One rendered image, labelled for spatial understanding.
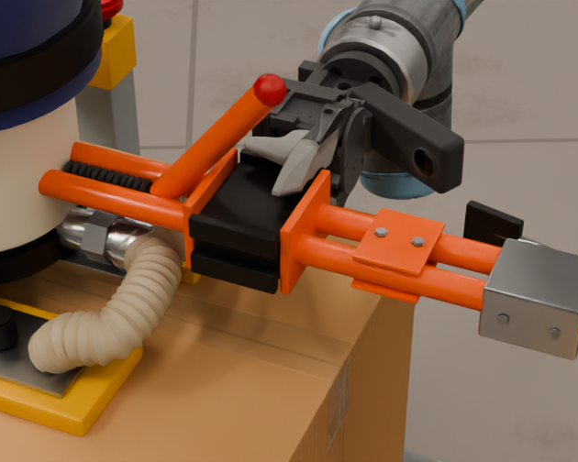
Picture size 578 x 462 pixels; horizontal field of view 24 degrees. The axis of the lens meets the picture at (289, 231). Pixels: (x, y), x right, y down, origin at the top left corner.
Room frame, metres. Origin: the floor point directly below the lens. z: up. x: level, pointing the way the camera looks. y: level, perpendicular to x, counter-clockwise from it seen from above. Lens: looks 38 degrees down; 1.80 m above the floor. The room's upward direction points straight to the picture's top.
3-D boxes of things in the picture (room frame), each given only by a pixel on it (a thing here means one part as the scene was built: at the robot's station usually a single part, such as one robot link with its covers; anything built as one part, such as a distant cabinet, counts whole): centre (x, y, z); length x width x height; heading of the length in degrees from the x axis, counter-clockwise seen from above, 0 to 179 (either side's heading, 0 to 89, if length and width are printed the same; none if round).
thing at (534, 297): (0.71, -0.18, 1.19); 0.07 x 0.07 x 0.04; 67
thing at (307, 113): (0.92, -0.03, 1.20); 0.12 x 0.09 x 0.08; 157
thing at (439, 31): (1.07, -0.10, 1.19); 0.12 x 0.09 x 0.10; 157
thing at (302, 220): (0.79, 0.02, 1.20); 0.10 x 0.08 x 0.06; 157
